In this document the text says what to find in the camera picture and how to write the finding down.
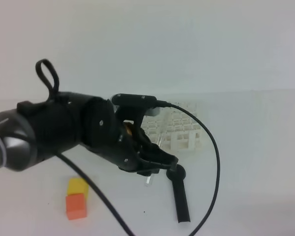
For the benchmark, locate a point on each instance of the orange cube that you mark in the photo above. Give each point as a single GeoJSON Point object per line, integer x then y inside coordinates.
{"type": "Point", "coordinates": [76, 207]}

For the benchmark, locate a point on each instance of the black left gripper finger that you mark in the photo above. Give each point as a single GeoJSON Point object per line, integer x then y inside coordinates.
{"type": "Point", "coordinates": [152, 156]}

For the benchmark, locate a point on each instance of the clear glass test tube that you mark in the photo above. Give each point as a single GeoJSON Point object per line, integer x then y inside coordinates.
{"type": "Point", "coordinates": [161, 131]}

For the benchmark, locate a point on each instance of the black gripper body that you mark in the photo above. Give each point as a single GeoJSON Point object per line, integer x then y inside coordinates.
{"type": "Point", "coordinates": [115, 136]}

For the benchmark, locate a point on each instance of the yellow cube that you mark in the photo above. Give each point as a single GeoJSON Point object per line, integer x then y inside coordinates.
{"type": "Point", "coordinates": [77, 185]}

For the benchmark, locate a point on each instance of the white plastic test tube rack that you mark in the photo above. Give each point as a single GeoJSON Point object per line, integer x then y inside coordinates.
{"type": "Point", "coordinates": [182, 133]}

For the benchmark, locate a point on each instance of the white zip tie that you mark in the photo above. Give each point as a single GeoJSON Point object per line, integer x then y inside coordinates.
{"type": "Point", "coordinates": [3, 147]}

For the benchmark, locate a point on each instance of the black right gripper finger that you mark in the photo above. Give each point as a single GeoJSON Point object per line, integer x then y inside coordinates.
{"type": "Point", "coordinates": [152, 166]}

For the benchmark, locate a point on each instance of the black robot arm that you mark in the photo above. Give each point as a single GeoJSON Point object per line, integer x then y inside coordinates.
{"type": "Point", "coordinates": [32, 128]}

